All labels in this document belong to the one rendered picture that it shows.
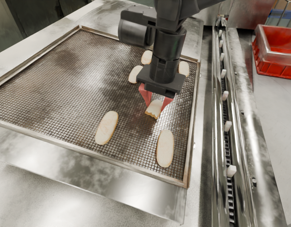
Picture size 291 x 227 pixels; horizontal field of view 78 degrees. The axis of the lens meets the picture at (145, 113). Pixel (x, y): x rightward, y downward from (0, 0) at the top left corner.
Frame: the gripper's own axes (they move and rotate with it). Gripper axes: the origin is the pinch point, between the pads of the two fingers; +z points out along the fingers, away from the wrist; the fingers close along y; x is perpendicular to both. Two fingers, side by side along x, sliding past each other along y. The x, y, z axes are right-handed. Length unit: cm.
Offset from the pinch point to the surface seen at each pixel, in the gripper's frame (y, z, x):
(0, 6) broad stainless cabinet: 160, 26, -83
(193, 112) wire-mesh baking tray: -10.0, 1.7, -4.0
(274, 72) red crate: -37, 3, -44
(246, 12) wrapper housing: -23, -7, -84
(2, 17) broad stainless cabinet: 163, 35, -83
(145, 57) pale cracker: 10.8, -0.6, -20.9
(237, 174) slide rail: -23.2, 4.7, 8.1
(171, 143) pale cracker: -6.8, 0.9, 9.2
